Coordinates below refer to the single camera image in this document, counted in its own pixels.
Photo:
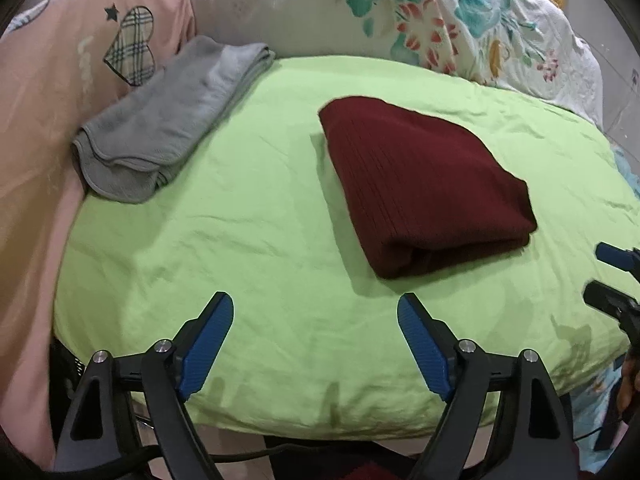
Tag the maroon knit sweater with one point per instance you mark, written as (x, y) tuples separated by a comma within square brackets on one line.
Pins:
[(425, 185)]

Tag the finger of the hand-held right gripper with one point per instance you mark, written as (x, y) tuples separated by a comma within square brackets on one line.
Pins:
[(607, 297), (617, 256)]

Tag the grey folded towel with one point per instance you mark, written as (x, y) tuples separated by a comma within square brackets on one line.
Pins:
[(165, 110)]

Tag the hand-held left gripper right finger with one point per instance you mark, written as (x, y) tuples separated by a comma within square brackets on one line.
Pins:
[(420, 345)]

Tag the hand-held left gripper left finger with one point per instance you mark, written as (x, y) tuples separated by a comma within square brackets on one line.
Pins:
[(210, 340)]

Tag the white floral quilt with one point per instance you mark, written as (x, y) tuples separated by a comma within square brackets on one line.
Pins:
[(300, 10)]

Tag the light green bed sheet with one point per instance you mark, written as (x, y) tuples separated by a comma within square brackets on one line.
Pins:
[(250, 210)]

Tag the person's right hand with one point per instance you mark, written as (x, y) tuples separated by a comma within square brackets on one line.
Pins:
[(630, 382)]

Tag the pink quilt with plaid heart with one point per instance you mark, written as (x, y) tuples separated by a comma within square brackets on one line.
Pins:
[(40, 160)]

